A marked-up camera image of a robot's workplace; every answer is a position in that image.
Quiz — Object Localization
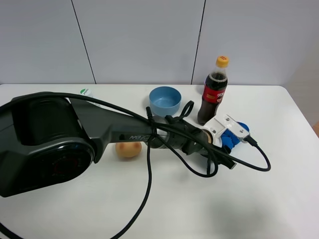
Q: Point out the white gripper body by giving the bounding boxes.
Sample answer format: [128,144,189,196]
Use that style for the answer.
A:
[203,115,250,147]

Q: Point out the blue cloth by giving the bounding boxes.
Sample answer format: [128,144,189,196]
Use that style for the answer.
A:
[221,129,240,154]

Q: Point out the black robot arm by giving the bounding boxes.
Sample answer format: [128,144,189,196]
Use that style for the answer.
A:
[0,92,236,197]

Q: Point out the cola bottle yellow cap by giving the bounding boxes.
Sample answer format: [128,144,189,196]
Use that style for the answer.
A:
[197,56,229,125]

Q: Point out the blue bowl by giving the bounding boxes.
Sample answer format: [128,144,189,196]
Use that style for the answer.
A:
[149,86,182,117]

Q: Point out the tan potato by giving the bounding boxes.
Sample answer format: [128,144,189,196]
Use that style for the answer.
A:
[115,142,142,158]

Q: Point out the clear water bottle green cap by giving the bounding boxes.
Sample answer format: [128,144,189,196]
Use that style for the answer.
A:
[80,88,101,107]

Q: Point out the black cable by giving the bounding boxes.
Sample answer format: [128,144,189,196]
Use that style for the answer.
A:
[0,91,272,239]

